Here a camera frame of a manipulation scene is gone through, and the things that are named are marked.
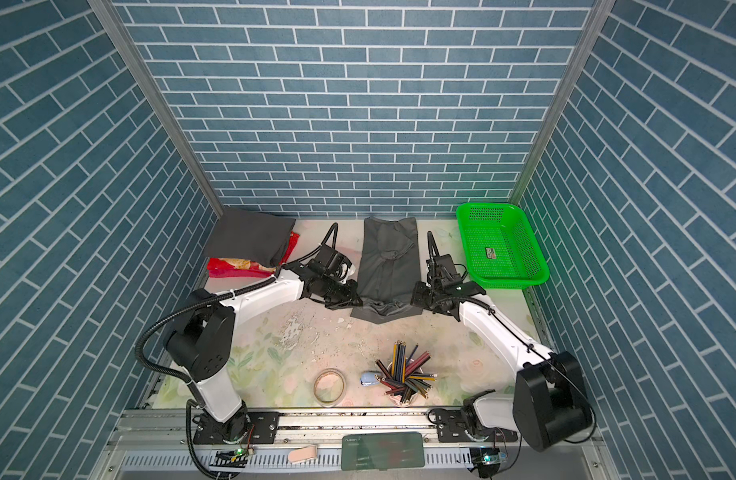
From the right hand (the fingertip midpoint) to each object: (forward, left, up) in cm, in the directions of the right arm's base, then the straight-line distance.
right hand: (412, 293), depth 86 cm
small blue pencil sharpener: (-22, +11, -9) cm, 26 cm away
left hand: (-3, +14, -2) cm, 14 cm away
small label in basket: (+27, -30, -13) cm, 42 cm away
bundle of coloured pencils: (-22, +2, -5) cm, 23 cm away
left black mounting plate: (-35, +37, -11) cm, 52 cm away
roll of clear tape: (-24, +21, -11) cm, 34 cm away
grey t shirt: (+11, +8, -11) cm, 17 cm away
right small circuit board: (-37, -19, -13) cm, 44 cm away
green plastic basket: (+30, -34, -13) cm, 47 cm away
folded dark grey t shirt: (+22, +58, -4) cm, 62 cm away
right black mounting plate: (-31, -12, -11) cm, 35 cm away
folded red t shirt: (+8, +65, -5) cm, 65 cm away
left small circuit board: (-42, +42, -13) cm, 61 cm away
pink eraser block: (-40, +24, -10) cm, 47 cm away
